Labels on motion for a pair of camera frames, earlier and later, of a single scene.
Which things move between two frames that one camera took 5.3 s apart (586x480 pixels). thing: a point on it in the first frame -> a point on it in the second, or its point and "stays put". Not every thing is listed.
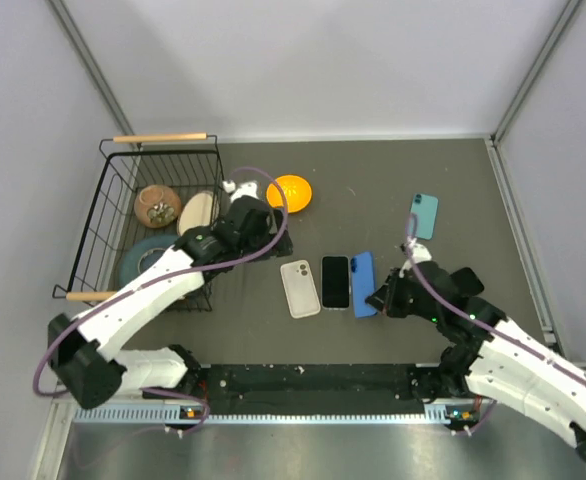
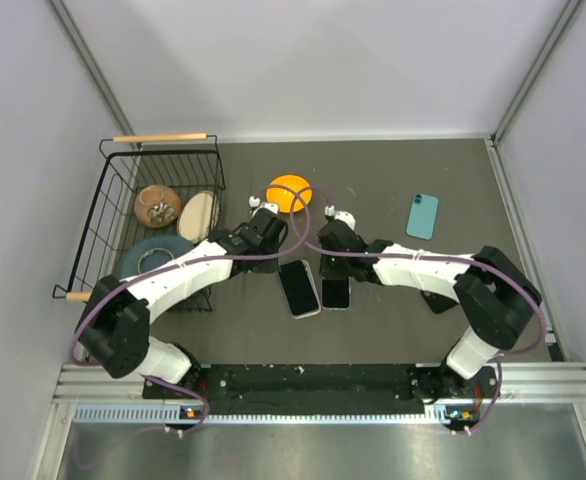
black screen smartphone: x=335 y=281 stays put
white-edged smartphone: x=300 y=289 stays put
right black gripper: x=384 y=298 -> x=327 y=271
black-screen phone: x=335 y=278 stays put
